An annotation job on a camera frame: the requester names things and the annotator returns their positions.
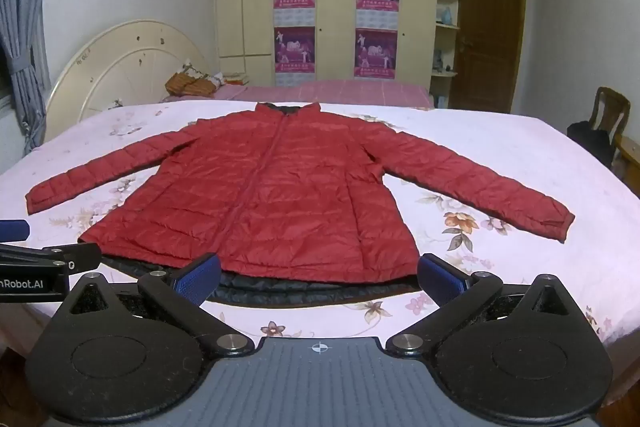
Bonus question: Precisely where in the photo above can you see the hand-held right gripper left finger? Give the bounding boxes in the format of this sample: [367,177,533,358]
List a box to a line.
[65,253,256,356]

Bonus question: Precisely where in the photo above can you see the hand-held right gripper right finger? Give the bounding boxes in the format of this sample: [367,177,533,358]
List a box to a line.
[386,253,591,358]

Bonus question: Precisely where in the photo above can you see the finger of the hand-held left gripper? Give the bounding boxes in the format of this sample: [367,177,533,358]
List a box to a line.
[0,219,31,242]
[0,242,103,277]

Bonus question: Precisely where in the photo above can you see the red down jacket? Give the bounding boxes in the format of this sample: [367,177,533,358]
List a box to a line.
[25,102,576,308]

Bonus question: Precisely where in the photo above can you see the floral bed sheet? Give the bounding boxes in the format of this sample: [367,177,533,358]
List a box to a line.
[0,99,640,360]

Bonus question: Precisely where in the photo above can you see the brown wicker basket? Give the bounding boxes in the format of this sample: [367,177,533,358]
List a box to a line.
[165,63,224,98]

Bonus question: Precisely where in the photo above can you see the cream round headboard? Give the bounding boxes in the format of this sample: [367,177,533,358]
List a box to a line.
[45,19,221,142]

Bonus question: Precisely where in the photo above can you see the black bag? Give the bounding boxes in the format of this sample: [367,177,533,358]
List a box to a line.
[567,120,616,168]

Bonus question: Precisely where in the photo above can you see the grey-blue curtain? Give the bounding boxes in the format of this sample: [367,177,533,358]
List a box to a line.
[0,0,68,150]

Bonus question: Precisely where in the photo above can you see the wooden side table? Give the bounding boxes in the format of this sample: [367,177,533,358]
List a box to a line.
[616,134,640,195]

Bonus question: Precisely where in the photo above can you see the wooden chair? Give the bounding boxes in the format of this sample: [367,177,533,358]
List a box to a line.
[587,87,632,135]

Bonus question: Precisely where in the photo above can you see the cream open shelf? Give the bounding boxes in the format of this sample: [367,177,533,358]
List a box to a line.
[433,0,464,108]

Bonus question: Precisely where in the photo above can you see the brown wooden door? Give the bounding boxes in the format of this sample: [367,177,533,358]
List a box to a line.
[452,0,527,114]

